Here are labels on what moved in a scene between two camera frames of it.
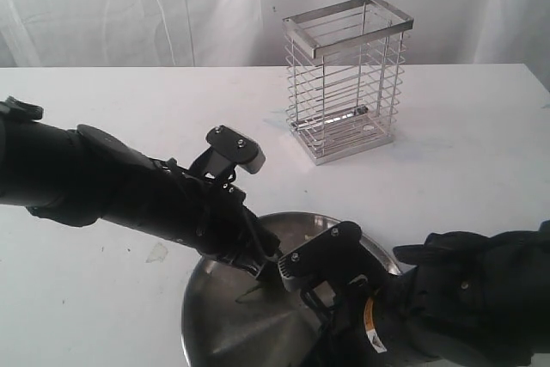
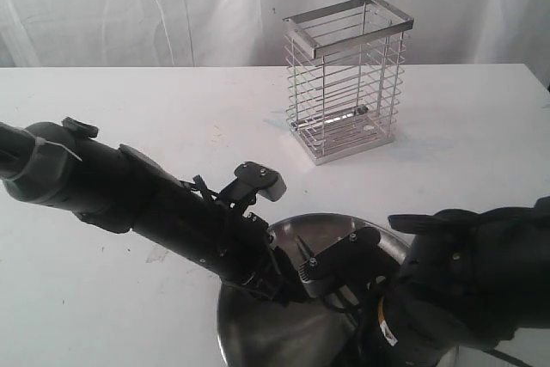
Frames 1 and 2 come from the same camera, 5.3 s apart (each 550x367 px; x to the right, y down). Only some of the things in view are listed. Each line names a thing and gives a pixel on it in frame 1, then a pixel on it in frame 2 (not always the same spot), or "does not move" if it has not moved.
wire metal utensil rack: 346,69 does not move
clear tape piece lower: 157,254 does not move
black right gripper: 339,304 -> 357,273
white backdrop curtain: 73,11 does not move
